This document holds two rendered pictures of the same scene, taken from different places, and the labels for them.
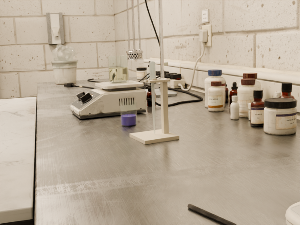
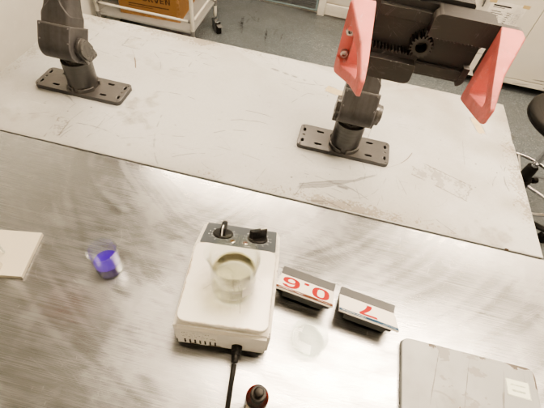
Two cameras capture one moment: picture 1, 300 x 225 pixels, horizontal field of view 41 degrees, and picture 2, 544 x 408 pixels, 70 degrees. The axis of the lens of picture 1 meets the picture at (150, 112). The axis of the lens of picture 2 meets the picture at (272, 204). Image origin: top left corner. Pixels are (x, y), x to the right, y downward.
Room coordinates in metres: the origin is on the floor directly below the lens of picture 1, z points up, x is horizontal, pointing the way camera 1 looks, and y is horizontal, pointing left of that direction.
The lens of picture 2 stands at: (1.31, -0.12, 1.47)
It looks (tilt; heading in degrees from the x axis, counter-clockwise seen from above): 52 degrees down; 110
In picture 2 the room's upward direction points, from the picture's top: 10 degrees clockwise
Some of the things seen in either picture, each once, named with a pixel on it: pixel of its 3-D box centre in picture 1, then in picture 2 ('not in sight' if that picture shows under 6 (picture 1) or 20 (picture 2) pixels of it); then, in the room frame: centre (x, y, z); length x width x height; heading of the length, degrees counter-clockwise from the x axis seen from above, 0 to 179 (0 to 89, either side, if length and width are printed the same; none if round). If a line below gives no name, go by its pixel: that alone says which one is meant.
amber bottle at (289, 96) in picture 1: (286, 102); not in sight; (0.96, -0.33, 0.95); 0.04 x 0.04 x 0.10
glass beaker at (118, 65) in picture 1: (118, 69); (231, 272); (1.20, 0.09, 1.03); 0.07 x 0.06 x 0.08; 20
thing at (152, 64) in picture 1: (153, 71); not in sight; (0.84, -0.01, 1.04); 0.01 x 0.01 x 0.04; 26
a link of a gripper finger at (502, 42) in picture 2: not in sight; (464, 78); (1.34, 0.21, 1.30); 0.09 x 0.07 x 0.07; 105
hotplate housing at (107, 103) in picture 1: (110, 99); (231, 282); (1.19, 0.11, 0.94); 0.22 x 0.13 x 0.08; 111
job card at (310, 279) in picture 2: not in sight; (306, 286); (1.29, 0.18, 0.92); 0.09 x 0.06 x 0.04; 8
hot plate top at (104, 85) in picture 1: (118, 84); (229, 284); (1.20, 0.09, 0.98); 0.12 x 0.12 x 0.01; 21
